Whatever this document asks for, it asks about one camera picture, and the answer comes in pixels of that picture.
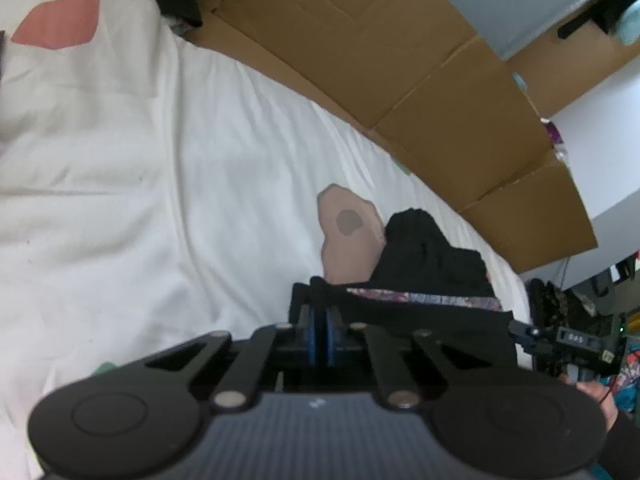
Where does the tall cardboard box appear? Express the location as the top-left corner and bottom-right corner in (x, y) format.
(505, 35), (640, 118)

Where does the bear printed white blanket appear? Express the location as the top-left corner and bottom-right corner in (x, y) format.
(0, 0), (531, 480)

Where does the leopard print garment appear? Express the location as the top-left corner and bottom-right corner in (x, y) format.
(527, 277), (611, 341)

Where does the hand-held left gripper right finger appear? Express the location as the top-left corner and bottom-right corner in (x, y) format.
(324, 310), (491, 408)

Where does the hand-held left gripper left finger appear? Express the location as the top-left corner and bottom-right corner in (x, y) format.
(145, 307), (321, 406)

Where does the white cabinet panel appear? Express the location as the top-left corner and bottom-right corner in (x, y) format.
(550, 55), (640, 276)

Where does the black garment with patterned lining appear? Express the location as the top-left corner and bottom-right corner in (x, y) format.
(287, 207), (521, 376)

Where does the person's right hand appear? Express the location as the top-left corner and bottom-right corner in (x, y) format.
(560, 375), (621, 436)

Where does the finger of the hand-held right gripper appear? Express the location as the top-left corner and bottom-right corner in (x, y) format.
(507, 320), (543, 358)

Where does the purple white tissue pack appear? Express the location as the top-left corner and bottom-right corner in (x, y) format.
(540, 117), (571, 161)

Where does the flat cardboard sheet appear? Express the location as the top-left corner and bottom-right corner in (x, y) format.
(185, 0), (598, 273)

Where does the blue cartoon blanket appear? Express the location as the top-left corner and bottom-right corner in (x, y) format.
(615, 337), (640, 411)

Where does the person's right forearm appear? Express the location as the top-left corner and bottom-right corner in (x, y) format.
(597, 407), (640, 480)

